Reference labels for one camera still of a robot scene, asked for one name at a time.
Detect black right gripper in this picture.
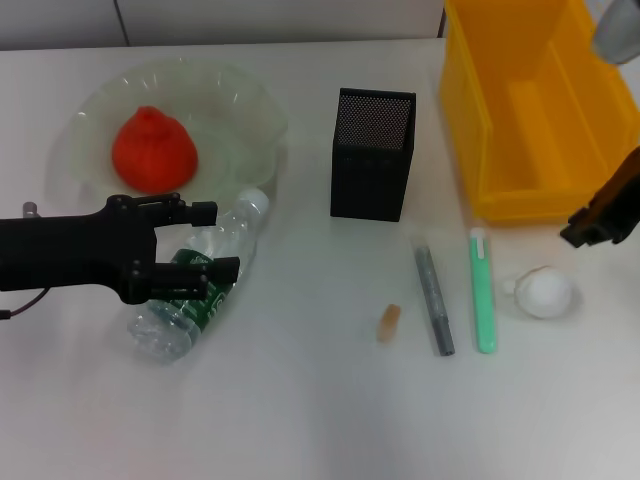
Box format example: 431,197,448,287
559,144,640,249

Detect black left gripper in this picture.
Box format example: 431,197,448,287
0,192,241,306

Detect white paper ball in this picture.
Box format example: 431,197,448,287
502,264,579,320

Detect clear water bottle green label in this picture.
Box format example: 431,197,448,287
125,188,272,365

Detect orange knitted toy fruit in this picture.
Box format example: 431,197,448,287
110,104,200,196

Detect mint green pen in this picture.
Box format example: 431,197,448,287
468,227,500,355

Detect grey marker pen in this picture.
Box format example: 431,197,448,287
410,234,457,357

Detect small tan eraser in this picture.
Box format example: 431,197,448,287
375,303,403,344

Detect translucent green glass fruit plate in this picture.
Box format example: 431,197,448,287
47,55,290,221

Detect black mesh pen holder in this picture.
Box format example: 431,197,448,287
329,87,418,223

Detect yellow plastic storage bin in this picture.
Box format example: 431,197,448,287
438,0,640,225

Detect left gripper cable with connectors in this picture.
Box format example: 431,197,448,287
0,201,51,321

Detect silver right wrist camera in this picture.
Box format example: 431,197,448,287
592,0,640,65

